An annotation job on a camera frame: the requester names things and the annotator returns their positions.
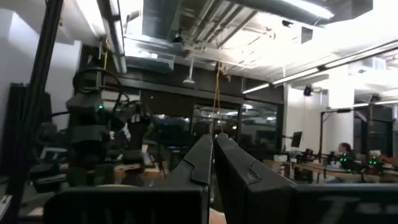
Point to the black aluminium frame post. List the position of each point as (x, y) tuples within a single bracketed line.
[(29, 109)]

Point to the small black monitor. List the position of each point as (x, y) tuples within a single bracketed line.
[(296, 139)]

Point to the wooden work table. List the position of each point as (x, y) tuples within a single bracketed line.
[(326, 169)]

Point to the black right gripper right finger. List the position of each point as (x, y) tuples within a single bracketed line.
[(273, 202)]

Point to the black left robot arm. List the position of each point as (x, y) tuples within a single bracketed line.
[(88, 124)]

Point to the person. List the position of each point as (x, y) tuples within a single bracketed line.
[(345, 152)]

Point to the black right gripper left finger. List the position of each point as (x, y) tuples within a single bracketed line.
[(174, 199)]

